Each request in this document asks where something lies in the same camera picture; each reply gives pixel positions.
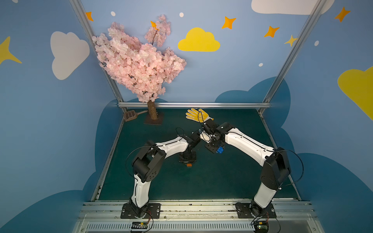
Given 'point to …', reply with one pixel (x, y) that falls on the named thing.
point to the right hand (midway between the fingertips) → (213, 144)
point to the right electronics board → (261, 227)
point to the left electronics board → (139, 225)
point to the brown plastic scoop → (131, 114)
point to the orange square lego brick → (189, 165)
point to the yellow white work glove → (199, 116)
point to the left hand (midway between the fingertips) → (192, 161)
